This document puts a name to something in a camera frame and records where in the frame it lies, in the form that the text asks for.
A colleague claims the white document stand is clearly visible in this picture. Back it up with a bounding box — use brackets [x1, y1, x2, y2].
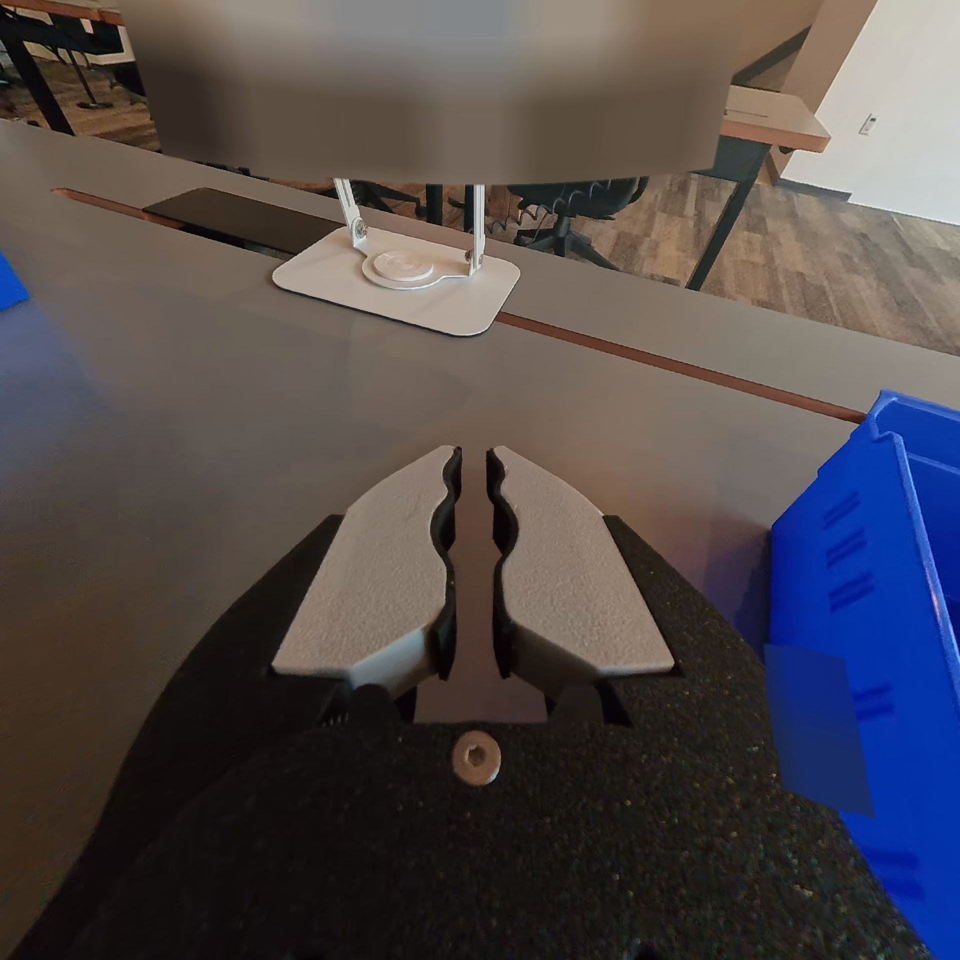
[270, 180, 523, 339]

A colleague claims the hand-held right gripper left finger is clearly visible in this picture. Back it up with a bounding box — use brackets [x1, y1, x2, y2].
[272, 444, 460, 694]

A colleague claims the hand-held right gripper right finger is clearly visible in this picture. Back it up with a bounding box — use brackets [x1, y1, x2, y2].
[489, 446, 676, 685]

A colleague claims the blue plastic bin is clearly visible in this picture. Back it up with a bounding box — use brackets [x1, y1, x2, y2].
[0, 251, 33, 313]
[764, 390, 960, 955]

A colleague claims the black office chair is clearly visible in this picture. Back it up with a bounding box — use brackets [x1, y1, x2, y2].
[507, 176, 651, 274]

